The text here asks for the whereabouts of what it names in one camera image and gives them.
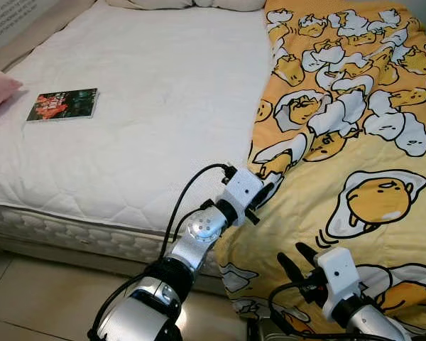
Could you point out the orange cartoon print blanket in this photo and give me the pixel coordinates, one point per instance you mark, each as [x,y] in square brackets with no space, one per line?
[355,142]

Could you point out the dark green red book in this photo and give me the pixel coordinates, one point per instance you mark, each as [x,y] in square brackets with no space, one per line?
[62,104]

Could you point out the pink pillow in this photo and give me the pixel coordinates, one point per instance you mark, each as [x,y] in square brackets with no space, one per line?
[0,92]

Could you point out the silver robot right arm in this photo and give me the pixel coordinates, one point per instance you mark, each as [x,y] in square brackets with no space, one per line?
[376,323]

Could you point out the white quilted mattress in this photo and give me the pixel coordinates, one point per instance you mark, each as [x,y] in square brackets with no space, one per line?
[142,106]

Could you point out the beige bolster pillow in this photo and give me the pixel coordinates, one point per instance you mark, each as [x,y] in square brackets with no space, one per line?
[156,3]
[231,4]

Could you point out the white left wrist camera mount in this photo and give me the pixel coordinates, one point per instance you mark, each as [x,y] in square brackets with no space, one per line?
[241,192]

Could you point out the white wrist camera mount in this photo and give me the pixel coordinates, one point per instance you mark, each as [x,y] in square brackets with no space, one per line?
[339,280]
[241,192]

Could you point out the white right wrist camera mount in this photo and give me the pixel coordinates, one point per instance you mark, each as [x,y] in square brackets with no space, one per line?
[339,280]

